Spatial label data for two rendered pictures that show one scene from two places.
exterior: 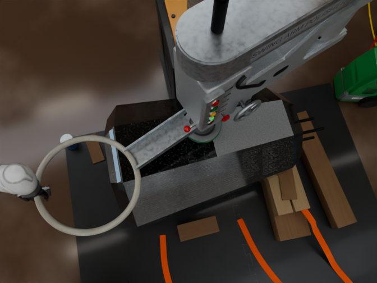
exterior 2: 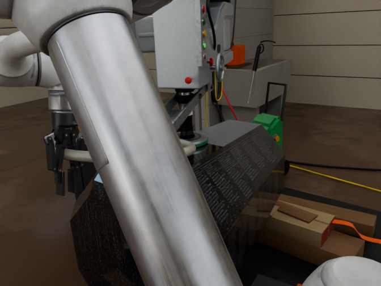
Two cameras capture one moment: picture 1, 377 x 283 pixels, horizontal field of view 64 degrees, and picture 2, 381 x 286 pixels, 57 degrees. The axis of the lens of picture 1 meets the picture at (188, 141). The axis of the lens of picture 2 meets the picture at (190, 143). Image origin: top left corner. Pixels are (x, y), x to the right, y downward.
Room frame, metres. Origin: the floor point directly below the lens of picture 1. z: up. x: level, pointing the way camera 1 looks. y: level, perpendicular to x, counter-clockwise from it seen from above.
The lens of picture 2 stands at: (-0.84, 0.96, 1.41)
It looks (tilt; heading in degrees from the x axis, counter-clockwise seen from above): 19 degrees down; 323
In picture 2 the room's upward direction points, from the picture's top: 3 degrees counter-clockwise
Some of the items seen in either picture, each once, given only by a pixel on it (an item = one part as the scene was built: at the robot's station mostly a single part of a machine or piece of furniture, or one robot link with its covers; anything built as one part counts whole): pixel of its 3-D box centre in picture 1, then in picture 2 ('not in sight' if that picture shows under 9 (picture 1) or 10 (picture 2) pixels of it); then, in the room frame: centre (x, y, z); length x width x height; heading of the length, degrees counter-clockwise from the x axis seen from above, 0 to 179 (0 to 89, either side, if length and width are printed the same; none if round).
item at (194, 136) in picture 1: (202, 123); (187, 137); (0.58, -0.08, 0.85); 0.21 x 0.21 x 0.01
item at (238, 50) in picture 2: not in sight; (237, 54); (2.71, -2.53, 1.00); 0.50 x 0.22 x 0.33; 110
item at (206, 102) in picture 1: (210, 110); (200, 33); (0.45, -0.08, 1.37); 0.08 x 0.03 x 0.28; 125
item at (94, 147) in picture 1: (94, 148); not in sight; (0.63, 0.79, 0.02); 0.25 x 0.10 x 0.01; 25
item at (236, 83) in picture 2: not in sight; (254, 94); (2.55, -2.72, 0.43); 1.30 x 0.62 x 0.86; 110
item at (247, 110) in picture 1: (242, 105); (213, 67); (0.55, -0.24, 1.20); 0.15 x 0.10 x 0.15; 125
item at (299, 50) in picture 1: (282, 46); (206, 43); (0.79, -0.40, 1.30); 0.74 x 0.23 x 0.49; 125
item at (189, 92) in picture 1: (223, 76); (187, 43); (0.63, -0.14, 1.32); 0.36 x 0.22 x 0.45; 125
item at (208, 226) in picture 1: (197, 228); not in sight; (0.01, -0.09, 0.07); 0.30 x 0.12 x 0.12; 106
